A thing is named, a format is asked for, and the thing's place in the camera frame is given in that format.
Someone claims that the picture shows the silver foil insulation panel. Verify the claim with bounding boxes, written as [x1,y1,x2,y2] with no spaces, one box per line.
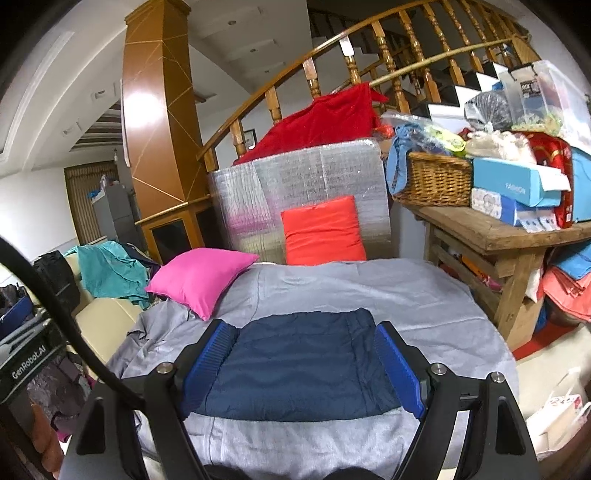
[208,138,393,266]

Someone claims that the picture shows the wooden stair railing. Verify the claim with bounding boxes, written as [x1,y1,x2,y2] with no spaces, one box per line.
[196,0,541,162]

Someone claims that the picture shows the wooden table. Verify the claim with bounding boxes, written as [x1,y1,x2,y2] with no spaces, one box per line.
[402,203,591,352]

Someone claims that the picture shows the black cable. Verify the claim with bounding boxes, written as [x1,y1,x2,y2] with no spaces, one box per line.
[0,236,146,409]

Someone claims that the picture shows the clear plastic storage box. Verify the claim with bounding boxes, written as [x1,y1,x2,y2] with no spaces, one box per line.
[499,60,589,134]

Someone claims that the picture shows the orange-red pillow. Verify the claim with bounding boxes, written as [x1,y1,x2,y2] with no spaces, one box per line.
[281,195,368,266]

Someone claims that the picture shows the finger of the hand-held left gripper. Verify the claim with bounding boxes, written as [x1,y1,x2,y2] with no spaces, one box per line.
[0,295,38,342]

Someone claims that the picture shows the white blue tissue pack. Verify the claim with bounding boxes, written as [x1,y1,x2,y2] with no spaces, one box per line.
[471,188,519,227]

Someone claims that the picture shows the navy blue zip jacket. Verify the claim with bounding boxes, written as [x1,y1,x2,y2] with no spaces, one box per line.
[194,308,402,423]

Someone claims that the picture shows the wicker basket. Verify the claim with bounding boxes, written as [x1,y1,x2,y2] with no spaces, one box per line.
[392,151,474,208]

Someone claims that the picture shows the pink pillow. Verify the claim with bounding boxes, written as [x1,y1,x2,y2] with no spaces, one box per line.
[145,248,260,321]

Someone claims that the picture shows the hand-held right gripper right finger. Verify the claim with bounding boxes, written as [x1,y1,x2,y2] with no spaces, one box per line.
[374,320,541,480]

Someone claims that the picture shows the tall grey refrigerator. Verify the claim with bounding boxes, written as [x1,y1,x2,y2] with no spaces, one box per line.
[92,182,140,245]

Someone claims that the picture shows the brown cardboard box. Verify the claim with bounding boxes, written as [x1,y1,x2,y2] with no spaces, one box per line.
[508,295,546,337]

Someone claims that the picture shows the grey plastic bag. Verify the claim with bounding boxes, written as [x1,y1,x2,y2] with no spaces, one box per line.
[464,91,513,132]

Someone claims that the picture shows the grey blanket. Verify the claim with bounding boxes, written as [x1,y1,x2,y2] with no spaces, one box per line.
[106,258,520,480]

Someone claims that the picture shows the black white stair steps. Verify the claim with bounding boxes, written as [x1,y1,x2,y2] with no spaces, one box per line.
[429,60,509,121]

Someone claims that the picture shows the wooden glass-front cabinet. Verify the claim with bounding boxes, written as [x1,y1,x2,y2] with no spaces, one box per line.
[136,194,218,264]

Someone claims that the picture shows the cream filled plastic bag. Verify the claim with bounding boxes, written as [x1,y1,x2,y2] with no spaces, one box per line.
[464,130,536,162]

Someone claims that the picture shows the light blue cardboard box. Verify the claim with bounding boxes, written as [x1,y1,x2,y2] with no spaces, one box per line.
[471,157,571,208]

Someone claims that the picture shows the person's left forearm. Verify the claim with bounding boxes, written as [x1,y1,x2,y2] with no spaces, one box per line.
[28,405,64,472]

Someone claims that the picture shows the red blanket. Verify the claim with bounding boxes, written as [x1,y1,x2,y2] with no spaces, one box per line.
[233,83,389,164]

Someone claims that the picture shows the white paper bag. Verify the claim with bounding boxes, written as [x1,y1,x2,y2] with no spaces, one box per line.
[526,369,591,457]

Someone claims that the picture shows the yellow-green item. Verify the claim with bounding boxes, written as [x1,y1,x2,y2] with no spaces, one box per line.
[429,127,467,153]

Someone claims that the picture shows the folded blue cloth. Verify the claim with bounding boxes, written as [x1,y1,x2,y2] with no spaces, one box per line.
[551,242,591,282]

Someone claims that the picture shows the striped brown curtain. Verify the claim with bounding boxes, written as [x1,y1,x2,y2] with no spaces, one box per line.
[65,161,121,245]

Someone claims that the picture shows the red printed bag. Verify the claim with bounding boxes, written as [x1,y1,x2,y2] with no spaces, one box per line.
[526,134,575,229]

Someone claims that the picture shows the stack of orange cloths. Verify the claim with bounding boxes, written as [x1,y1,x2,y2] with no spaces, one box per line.
[542,265,591,319]

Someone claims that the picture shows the wooden pillar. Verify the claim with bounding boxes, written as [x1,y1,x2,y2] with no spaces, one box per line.
[121,0,208,208]

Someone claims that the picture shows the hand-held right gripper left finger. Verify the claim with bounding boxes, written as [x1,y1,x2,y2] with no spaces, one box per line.
[62,318,237,480]

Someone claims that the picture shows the beige sofa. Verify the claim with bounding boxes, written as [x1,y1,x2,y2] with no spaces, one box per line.
[65,254,145,356]

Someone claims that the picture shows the teal garment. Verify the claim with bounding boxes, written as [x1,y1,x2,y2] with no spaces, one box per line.
[65,241,160,308]

